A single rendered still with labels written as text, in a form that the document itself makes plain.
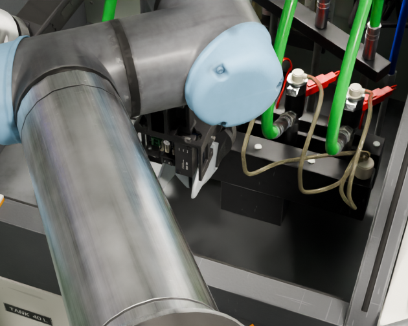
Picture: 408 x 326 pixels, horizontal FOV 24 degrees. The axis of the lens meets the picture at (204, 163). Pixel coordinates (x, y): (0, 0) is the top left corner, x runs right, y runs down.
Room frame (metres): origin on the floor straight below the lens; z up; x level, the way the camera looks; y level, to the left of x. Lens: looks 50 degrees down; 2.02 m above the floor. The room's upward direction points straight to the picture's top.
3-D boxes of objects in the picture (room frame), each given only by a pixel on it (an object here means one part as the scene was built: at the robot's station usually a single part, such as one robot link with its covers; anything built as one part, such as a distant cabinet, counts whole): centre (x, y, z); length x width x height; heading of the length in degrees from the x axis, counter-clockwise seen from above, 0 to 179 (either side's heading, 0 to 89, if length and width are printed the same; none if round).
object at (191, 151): (0.62, 0.02, 1.36); 0.09 x 0.08 x 0.12; 160
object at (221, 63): (0.53, 0.00, 1.51); 0.11 x 0.11 x 0.08; 18
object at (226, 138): (0.64, -0.01, 1.29); 0.05 x 0.02 x 0.09; 70
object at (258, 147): (0.92, -0.09, 0.91); 0.34 x 0.10 x 0.15; 70
